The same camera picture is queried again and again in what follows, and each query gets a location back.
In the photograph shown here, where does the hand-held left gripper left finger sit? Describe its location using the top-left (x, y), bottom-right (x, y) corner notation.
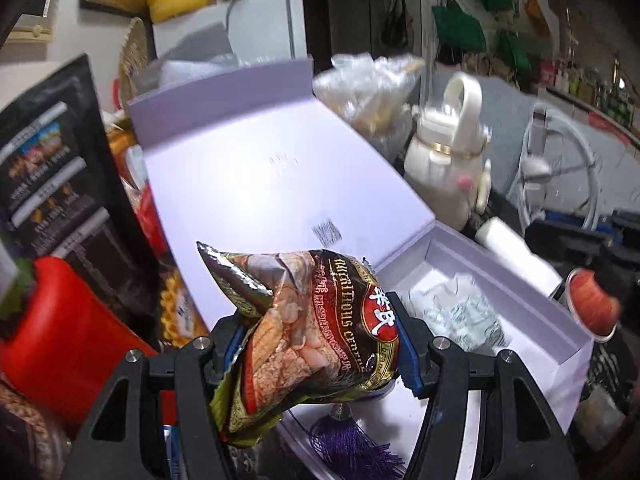
top-left (65, 310), bottom-right (251, 480)

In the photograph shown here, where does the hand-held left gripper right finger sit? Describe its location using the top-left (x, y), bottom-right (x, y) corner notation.
top-left (385, 292), bottom-right (581, 480)

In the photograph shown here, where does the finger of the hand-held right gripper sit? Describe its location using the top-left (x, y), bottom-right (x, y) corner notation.
top-left (525, 210), bottom-right (603, 256)
top-left (612, 212), bottom-right (640, 241)

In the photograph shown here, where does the brown snack packet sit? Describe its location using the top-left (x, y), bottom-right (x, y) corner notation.
top-left (196, 241), bottom-right (401, 448)

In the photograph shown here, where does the white charging cable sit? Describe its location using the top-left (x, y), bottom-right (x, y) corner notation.
top-left (517, 102), bottom-right (601, 236)

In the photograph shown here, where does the lavender gift box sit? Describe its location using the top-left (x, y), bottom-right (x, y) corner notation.
top-left (125, 57), bottom-right (593, 480)

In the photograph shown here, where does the white paper towel roll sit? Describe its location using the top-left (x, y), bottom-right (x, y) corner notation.
top-left (475, 217), bottom-right (566, 301)

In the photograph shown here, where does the red apple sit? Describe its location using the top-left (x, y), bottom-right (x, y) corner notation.
top-left (569, 269), bottom-right (621, 333)

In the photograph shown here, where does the yellow-patterned packet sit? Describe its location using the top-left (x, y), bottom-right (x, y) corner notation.
top-left (160, 270), bottom-right (211, 351)

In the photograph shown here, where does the metal bowl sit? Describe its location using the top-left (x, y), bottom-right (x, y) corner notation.
top-left (562, 272), bottom-right (618, 343)

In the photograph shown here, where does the purple tassel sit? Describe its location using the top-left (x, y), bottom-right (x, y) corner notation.
top-left (307, 402), bottom-right (406, 480)

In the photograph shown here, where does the cream cartoon water bottle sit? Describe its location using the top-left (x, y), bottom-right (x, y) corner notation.
top-left (402, 72), bottom-right (493, 231)

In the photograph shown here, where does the row of bottles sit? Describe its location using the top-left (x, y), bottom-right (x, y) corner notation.
top-left (537, 55), bottom-right (640, 126)

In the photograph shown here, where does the red plastic container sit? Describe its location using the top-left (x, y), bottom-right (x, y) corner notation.
top-left (0, 255), bottom-right (161, 431)

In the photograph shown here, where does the clear bag of snacks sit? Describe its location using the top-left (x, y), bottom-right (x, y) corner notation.
top-left (312, 52), bottom-right (426, 137)

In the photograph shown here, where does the black printed pouch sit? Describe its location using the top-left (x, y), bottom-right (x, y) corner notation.
top-left (0, 55), bottom-right (161, 321)

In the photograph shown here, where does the black handbag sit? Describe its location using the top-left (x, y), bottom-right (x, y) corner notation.
top-left (382, 0), bottom-right (416, 51)

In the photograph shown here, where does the woven straw fan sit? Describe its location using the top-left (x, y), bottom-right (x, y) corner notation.
top-left (117, 17), bottom-right (151, 106)

